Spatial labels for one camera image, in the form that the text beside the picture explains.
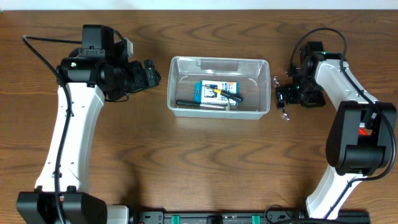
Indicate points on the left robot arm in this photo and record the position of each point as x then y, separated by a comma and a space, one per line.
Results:
98, 71

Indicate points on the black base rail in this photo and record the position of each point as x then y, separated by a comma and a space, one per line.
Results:
273, 216

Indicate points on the red-handled pliers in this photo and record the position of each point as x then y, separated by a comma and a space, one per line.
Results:
362, 132

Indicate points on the black yellow screwdriver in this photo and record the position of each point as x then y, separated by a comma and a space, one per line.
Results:
231, 96

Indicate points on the small black-handled hammer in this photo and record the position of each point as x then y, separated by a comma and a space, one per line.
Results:
205, 106

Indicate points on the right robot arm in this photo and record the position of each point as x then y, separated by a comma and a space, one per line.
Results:
361, 138

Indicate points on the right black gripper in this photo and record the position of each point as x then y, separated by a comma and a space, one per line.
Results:
317, 101

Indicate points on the white blue cardboard box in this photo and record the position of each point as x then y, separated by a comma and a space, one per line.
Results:
203, 95

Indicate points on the clear plastic container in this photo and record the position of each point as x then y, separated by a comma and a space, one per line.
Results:
253, 76

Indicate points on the small silver wrench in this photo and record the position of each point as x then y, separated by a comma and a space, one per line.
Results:
276, 82

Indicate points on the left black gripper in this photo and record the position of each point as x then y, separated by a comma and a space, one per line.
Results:
137, 83

